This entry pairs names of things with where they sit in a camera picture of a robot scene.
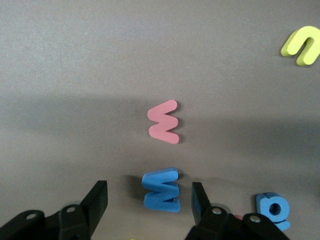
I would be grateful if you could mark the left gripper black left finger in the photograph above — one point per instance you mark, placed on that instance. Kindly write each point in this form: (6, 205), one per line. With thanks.
(95, 200)

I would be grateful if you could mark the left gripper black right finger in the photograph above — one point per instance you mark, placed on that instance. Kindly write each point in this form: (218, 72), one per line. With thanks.
(200, 200)

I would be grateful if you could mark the blue foam letter M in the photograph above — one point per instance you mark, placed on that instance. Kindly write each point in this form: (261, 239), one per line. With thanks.
(150, 181)

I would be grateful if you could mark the blue foam lowercase a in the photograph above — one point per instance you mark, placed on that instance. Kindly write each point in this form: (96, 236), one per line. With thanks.
(262, 205)

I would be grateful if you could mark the pink foam lowercase w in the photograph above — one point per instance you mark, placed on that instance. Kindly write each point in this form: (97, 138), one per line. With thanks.
(156, 113)

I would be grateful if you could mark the yellow foam lowercase u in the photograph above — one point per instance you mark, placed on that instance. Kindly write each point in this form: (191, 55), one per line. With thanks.
(307, 32)

